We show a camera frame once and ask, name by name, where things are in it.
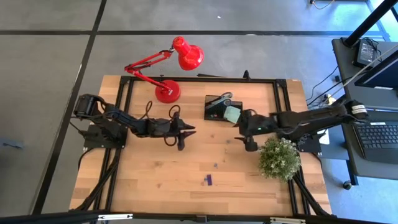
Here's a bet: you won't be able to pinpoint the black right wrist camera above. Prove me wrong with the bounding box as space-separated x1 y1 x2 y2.
244 136 259 152

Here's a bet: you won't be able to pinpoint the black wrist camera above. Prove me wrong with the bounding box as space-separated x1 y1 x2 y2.
244 136 259 152
175 136 187 152

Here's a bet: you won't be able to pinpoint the red desk lamp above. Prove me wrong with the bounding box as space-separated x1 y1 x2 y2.
124 36 205 105

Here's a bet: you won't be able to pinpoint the black overhead crossbar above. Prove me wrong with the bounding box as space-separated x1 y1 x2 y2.
0 210 398 224

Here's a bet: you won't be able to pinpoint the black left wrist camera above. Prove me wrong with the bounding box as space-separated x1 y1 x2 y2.
175 136 187 152

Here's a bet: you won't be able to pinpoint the dark floor object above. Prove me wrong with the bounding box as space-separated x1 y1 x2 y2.
2 141 24 151

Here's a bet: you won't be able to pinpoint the blue-handled scissors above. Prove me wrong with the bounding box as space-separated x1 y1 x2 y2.
214 91 234 108

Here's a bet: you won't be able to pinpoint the artificial potted plant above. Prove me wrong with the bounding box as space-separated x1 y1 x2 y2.
257 136 302 182

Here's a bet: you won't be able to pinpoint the grey desk with monitor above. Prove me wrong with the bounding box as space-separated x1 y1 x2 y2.
331 36 398 111

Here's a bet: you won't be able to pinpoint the black floor cable with plug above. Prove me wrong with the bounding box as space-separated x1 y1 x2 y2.
306 65 348 106

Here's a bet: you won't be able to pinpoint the grey desk with laptop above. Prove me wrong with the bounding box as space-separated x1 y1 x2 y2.
338 107 398 181

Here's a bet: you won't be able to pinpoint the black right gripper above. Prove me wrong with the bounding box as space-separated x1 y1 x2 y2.
234 108 279 144

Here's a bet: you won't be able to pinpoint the black aluminium table frame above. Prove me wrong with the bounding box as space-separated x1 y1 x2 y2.
70 74 332 218

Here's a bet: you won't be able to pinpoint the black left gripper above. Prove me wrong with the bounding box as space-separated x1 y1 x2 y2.
152 112 198 141

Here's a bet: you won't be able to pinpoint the yellow power strip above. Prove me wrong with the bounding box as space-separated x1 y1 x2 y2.
322 93 337 106

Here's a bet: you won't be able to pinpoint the black laptop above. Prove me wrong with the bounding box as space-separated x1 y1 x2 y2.
353 121 398 165

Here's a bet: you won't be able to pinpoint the black diagonal pole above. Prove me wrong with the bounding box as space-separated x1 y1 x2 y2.
344 0 398 48

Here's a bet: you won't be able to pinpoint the black monitor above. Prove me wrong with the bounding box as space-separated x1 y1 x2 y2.
354 49 398 91

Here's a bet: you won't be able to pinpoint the green sticky note pad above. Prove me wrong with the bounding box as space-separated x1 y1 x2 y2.
223 105 243 124

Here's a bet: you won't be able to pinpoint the black power adapter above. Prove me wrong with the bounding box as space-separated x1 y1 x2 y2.
356 39 379 68

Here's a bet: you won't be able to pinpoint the black mesh desk organizer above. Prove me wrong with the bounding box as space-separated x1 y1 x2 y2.
203 94 244 123

